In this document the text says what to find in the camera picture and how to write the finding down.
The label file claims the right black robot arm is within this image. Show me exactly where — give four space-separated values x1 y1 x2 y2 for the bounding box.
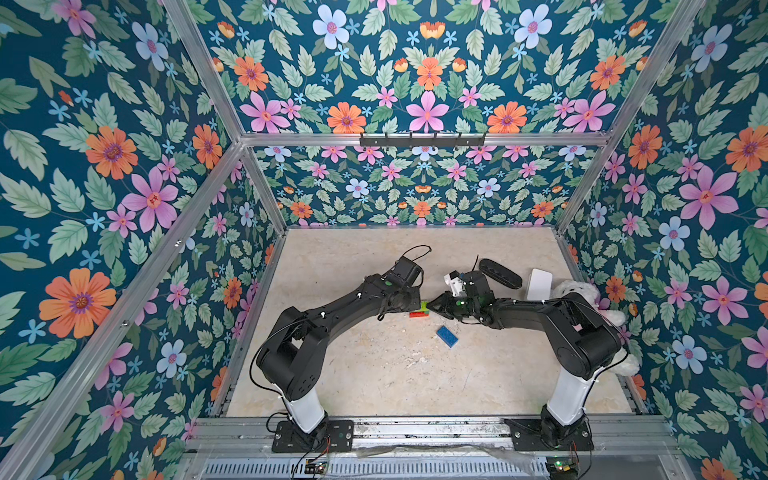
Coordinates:
427 271 621 428

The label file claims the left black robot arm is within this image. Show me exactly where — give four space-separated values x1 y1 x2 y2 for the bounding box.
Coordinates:
254 256 423 434

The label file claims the blue lego brick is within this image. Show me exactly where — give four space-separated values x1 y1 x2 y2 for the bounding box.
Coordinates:
436 326 458 348

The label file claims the black oval remote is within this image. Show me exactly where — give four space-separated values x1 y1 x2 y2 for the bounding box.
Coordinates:
478 258 523 290

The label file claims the white rectangular box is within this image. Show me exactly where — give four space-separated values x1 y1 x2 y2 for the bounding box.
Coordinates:
526 268 553 301

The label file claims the white teddy bear pink shirt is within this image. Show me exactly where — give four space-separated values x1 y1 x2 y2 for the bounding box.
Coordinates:
552 280 640 377

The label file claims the green circuit board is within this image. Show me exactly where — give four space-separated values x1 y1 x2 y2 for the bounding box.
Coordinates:
545 457 579 480

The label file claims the small left circuit board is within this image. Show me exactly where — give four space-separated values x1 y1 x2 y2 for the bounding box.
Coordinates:
303 460 329 476

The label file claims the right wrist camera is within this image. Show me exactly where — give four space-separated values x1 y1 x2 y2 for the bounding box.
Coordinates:
444 271 466 298

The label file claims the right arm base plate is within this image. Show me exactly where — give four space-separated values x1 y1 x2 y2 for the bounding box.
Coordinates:
503 415 594 452

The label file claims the black hook rail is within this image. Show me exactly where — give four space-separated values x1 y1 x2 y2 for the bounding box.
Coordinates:
358 133 486 149

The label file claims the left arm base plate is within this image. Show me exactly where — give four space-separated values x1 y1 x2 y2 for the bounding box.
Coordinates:
271 419 355 453

